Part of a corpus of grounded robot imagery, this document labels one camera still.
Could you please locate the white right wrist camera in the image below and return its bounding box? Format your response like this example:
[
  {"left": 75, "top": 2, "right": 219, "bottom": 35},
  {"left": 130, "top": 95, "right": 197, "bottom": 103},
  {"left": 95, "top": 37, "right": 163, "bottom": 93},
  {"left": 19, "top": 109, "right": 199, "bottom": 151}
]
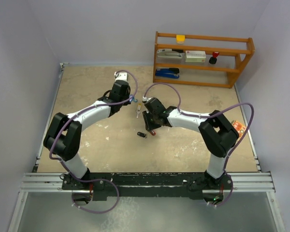
[{"left": 142, "top": 96, "right": 152, "bottom": 103}]

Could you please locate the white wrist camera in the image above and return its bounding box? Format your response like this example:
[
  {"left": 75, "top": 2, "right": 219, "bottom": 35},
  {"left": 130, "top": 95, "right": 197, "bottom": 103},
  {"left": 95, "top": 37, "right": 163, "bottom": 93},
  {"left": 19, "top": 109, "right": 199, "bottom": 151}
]
[
  {"left": 114, "top": 71, "right": 129, "bottom": 82},
  {"left": 142, "top": 96, "right": 152, "bottom": 103}
]

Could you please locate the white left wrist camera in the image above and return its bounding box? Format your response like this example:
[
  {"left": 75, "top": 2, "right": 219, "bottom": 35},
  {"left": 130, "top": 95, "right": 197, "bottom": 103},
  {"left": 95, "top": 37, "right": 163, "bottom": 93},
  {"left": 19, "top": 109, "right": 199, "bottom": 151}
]
[{"left": 114, "top": 71, "right": 129, "bottom": 82}]

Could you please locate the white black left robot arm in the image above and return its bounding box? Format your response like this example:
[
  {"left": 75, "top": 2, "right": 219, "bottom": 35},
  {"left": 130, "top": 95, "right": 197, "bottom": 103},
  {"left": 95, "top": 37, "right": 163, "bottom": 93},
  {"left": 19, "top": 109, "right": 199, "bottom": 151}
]
[{"left": 43, "top": 80, "right": 131, "bottom": 189}]

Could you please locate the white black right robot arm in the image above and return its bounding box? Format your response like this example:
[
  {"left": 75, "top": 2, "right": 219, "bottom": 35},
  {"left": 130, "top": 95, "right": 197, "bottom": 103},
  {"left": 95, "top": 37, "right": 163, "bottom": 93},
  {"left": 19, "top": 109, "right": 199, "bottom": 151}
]
[{"left": 142, "top": 97, "right": 239, "bottom": 189}]

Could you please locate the black key fob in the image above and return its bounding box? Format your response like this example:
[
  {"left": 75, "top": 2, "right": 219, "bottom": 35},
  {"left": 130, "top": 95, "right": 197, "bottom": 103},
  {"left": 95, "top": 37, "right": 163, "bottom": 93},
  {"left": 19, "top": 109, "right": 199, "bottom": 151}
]
[{"left": 137, "top": 131, "right": 147, "bottom": 138}]

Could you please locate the grey stapler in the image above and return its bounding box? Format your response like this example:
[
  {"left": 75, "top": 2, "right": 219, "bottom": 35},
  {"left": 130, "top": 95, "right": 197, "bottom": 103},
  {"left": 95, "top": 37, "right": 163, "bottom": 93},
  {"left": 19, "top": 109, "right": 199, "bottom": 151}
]
[{"left": 157, "top": 48, "right": 184, "bottom": 60}]

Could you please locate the white red cardboard box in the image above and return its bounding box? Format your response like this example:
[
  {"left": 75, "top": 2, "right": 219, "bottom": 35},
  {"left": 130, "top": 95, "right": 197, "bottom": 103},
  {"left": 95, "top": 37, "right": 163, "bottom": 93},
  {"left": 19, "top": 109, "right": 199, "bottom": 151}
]
[{"left": 185, "top": 50, "right": 206, "bottom": 63}]

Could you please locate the yellow lidded jar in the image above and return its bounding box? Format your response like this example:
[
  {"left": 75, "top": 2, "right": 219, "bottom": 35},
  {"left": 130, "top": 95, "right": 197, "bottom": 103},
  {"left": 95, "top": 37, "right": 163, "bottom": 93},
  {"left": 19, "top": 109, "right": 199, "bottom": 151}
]
[{"left": 175, "top": 35, "right": 186, "bottom": 44}]

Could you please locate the yellow tag key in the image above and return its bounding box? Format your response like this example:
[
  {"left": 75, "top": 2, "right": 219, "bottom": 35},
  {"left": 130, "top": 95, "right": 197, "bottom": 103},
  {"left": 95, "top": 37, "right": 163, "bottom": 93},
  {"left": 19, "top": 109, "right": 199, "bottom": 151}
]
[{"left": 136, "top": 103, "right": 142, "bottom": 118}]

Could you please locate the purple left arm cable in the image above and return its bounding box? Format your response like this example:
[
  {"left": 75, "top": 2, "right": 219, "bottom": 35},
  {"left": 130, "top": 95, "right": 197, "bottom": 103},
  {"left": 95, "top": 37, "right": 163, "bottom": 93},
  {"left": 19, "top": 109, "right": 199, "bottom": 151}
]
[{"left": 49, "top": 70, "right": 139, "bottom": 215}]

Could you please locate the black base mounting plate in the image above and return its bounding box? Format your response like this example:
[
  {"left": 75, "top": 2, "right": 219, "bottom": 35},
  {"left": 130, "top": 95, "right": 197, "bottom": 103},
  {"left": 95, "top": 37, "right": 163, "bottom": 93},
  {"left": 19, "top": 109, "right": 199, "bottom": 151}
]
[{"left": 61, "top": 172, "right": 234, "bottom": 202}]

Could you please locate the orange packet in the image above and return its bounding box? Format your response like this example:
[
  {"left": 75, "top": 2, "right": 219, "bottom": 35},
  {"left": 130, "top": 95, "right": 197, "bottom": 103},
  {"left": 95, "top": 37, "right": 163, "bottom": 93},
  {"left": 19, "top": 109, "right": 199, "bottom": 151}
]
[{"left": 232, "top": 120, "right": 246, "bottom": 139}]

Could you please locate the blue black stapler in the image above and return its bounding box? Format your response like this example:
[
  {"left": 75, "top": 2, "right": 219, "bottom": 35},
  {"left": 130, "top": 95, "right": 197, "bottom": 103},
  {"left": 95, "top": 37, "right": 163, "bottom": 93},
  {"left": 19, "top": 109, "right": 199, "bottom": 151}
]
[{"left": 155, "top": 68, "right": 180, "bottom": 79}]

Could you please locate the wooden shelf rack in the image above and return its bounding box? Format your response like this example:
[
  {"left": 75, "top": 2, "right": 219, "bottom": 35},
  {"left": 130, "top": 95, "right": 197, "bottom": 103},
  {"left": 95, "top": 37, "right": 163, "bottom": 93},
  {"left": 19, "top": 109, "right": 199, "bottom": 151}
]
[{"left": 153, "top": 32, "right": 255, "bottom": 88}]

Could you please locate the red black stamp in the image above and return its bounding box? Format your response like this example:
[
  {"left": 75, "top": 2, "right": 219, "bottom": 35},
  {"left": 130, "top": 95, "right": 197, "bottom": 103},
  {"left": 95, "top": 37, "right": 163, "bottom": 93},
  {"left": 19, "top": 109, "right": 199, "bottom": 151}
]
[{"left": 209, "top": 52, "right": 219, "bottom": 64}]

